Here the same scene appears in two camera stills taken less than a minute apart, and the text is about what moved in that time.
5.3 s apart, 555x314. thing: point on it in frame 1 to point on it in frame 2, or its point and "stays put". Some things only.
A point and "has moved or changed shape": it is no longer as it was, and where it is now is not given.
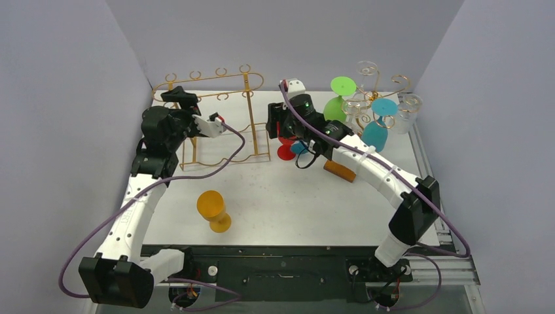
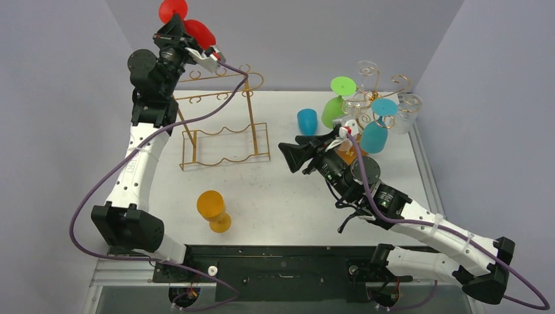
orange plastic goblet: [211, 206] stays put
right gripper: [274, 125] to [314, 155]
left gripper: [185, 101] to [173, 32]
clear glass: [351, 107] stays put
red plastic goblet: [284, 152] has moved or changed shape
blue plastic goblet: [375, 133] stays put
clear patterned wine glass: [409, 105] stays put
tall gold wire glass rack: [228, 130] stays put
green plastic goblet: [335, 108] stays put
